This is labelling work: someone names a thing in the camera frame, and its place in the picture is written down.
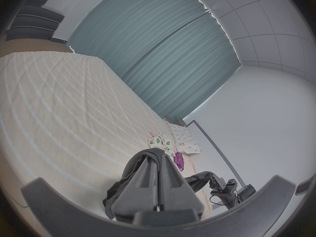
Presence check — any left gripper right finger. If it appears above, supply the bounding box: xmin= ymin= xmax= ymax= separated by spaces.
xmin=159 ymin=155 xmax=204 ymax=219

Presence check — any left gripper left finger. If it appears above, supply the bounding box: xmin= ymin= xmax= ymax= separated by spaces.
xmin=112 ymin=155 xmax=159 ymax=223

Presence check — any black T-shirt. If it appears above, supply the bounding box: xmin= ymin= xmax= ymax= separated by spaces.
xmin=102 ymin=148 xmax=224 ymax=220

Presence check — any bed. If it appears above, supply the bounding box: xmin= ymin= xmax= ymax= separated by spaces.
xmin=0 ymin=51 xmax=245 ymax=219

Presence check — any purple garment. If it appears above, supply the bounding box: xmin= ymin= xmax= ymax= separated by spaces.
xmin=173 ymin=152 xmax=185 ymax=172

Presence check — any white printed pyjama top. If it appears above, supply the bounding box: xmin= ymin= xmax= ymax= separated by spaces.
xmin=148 ymin=132 xmax=176 ymax=157

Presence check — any white printed pillow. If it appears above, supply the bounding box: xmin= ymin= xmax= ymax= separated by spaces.
xmin=167 ymin=123 xmax=203 ymax=155

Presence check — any grey bedside table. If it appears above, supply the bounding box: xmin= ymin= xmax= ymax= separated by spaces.
xmin=164 ymin=116 xmax=186 ymax=127

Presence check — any dark grey chest of drawers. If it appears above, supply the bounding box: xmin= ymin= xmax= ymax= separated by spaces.
xmin=5 ymin=0 xmax=65 ymax=42

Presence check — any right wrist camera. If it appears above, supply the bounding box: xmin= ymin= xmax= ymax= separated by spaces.
xmin=226 ymin=179 xmax=238 ymax=194

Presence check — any black cable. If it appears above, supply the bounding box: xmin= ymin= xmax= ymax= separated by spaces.
xmin=209 ymin=195 xmax=223 ymax=206

